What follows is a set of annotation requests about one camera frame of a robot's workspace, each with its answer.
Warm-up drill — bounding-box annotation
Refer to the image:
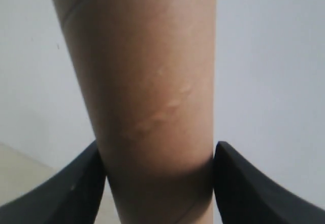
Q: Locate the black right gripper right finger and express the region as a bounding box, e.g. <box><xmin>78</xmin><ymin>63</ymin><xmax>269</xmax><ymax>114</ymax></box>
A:
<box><xmin>213</xmin><ymin>141</ymin><xmax>324</xmax><ymax>224</ymax></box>

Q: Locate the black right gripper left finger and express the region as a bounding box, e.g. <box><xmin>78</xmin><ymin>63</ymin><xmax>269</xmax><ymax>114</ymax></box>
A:
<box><xmin>1</xmin><ymin>142</ymin><xmax>106</xmax><ymax>224</ymax></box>

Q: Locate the brown cardboard tube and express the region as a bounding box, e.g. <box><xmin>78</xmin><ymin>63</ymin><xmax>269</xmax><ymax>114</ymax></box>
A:
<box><xmin>53</xmin><ymin>0</ymin><xmax>216</xmax><ymax>223</ymax></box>

